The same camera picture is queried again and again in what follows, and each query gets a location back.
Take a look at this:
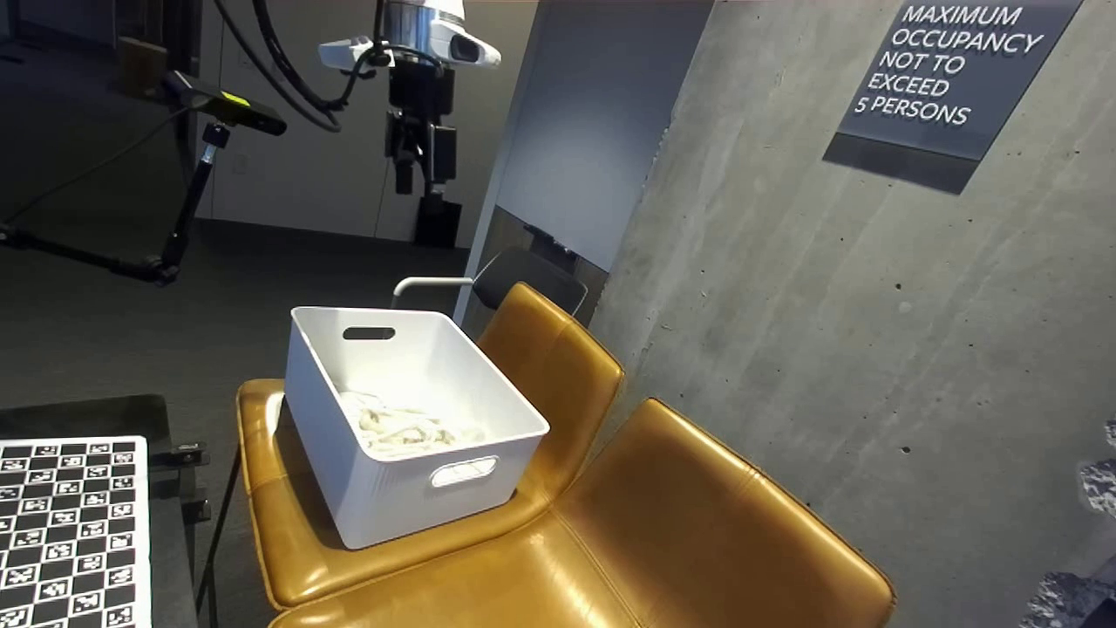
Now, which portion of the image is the dark chair with grey armrest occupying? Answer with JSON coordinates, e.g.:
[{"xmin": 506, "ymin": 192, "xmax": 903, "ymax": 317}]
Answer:
[{"xmin": 391, "ymin": 246, "xmax": 590, "ymax": 320}]

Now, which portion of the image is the white cloth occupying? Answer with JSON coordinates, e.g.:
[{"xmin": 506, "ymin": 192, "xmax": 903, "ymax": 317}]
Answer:
[{"xmin": 338, "ymin": 390, "xmax": 489, "ymax": 460}]

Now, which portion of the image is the black clamp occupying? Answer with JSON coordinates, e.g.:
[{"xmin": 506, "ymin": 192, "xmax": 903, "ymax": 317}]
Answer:
[{"xmin": 148, "ymin": 442, "xmax": 213, "ymax": 525}]

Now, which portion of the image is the checkered calibration board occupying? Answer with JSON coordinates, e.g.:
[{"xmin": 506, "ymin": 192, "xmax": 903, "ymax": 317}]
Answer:
[{"xmin": 0, "ymin": 435, "xmax": 153, "ymax": 628}]

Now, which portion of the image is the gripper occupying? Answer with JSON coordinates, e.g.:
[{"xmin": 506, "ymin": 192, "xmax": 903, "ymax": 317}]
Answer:
[{"xmin": 384, "ymin": 59, "xmax": 459, "ymax": 200}]

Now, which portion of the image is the grey wall sign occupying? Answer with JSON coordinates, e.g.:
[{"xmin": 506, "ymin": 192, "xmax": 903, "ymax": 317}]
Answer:
[{"xmin": 821, "ymin": 0, "xmax": 1085, "ymax": 196}]

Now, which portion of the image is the grey speckled stone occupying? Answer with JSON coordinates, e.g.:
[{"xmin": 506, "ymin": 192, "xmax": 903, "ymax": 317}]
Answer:
[
  {"xmin": 1079, "ymin": 457, "xmax": 1116, "ymax": 517},
  {"xmin": 1018, "ymin": 570, "xmax": 1116, "ymax": 628}
]

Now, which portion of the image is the camera on mount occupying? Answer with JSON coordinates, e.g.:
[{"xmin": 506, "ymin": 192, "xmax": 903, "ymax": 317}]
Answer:
[{"xmin": 0, "ymin": 69, "xmax": 289, "ymax": 286}]

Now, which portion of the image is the tan leather chair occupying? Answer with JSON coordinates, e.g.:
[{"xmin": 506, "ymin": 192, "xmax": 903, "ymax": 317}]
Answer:
[
  {"xmin": 235, "ymin": 281, "xmax": 626, "ymax": 611},
  {"xmin": 266, "ymin": 397, "xmax": 899, "ymax": 628}
]

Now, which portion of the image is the grey door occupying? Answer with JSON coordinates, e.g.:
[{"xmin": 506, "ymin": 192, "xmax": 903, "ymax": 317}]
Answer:
[{"xmin": 453, "ymin": 0, "xmax": 716, "ymax": 325}]

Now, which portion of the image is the black box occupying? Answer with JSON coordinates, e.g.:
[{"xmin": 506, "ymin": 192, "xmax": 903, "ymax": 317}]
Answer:
[{"xmin": 413, "ymin": 197, "xmax": 464, "ymax": 251}]

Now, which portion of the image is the white plastic bin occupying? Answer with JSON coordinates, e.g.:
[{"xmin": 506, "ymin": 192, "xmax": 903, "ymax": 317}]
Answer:
[{"xmin": 283, "ymin": 305, "xmax": 551, "ymax": 551}]

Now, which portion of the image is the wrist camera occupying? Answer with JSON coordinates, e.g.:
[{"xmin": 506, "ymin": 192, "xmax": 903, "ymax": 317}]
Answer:
[{"xmin": 317, "ymin": 36, "xmax": 395, "ymax": 72}]

